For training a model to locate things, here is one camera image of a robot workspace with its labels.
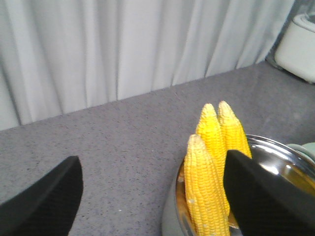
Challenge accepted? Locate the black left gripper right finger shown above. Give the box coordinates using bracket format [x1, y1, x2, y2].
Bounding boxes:
[223, 150, 315, 236]

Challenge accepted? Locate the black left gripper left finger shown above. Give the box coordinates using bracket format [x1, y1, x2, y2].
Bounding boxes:
[0, 156, 83, 236]

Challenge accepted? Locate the corn cob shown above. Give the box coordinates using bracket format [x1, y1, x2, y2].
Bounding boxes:
[218, 101, 252, 158]
[196, 103, 230, 215]
[184, 134, 230, 236]

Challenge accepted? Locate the green electric cooking pot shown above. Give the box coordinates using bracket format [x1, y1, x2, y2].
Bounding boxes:
[161, 135, 315, 236]

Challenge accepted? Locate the white pleated curtain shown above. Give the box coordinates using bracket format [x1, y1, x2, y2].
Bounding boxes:
[0, 0, 294, 130]

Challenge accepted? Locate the white soy milk blender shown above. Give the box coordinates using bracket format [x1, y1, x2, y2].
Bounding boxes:
[266, 11, 315, 84]

